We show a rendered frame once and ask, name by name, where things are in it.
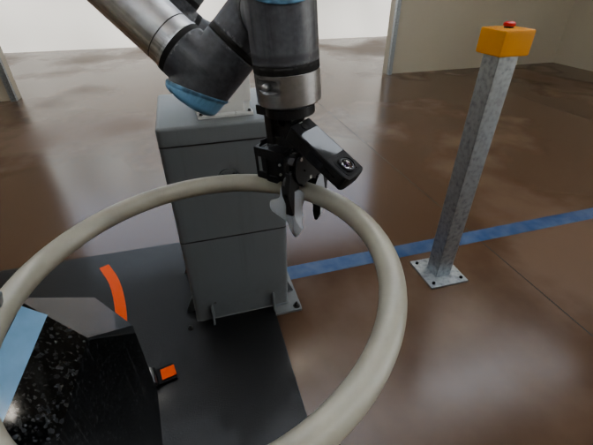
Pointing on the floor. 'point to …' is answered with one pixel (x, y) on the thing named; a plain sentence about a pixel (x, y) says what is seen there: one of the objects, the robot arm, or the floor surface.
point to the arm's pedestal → (224, 214)
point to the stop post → (474, 147)
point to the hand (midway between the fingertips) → (309, 222)
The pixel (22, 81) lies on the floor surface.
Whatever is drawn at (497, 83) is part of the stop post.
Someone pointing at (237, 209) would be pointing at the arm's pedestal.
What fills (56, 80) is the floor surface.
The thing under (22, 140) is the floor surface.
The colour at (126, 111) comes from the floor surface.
